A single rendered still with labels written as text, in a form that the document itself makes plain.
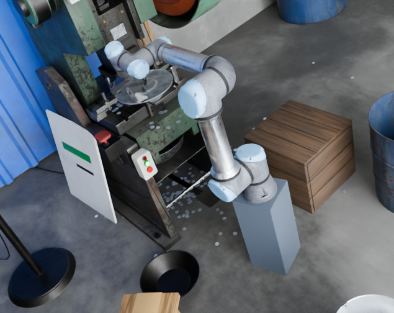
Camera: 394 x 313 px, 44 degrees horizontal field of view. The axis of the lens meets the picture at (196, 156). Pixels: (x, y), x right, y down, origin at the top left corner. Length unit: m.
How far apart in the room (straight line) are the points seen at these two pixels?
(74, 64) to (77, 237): 1.02
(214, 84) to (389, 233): 1.22
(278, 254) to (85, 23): 1.29
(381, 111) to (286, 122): 0.47
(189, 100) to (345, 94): 1.87
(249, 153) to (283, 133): 0.62
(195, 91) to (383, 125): 1.21
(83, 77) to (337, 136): 1.29
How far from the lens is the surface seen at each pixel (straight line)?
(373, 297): 1.91
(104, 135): 2.16
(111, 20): 2.24
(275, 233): 2.10
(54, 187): 3.37
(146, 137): 2.30
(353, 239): 2.43
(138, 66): 1.88
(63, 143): 2.94
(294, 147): 2.40
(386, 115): 2.52
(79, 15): 2.11
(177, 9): 2.42
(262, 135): 2.51
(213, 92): 1.61
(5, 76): 3.39
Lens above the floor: 1.88
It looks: 38 degrees down
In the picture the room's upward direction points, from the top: 19 degrees counter-clockwise
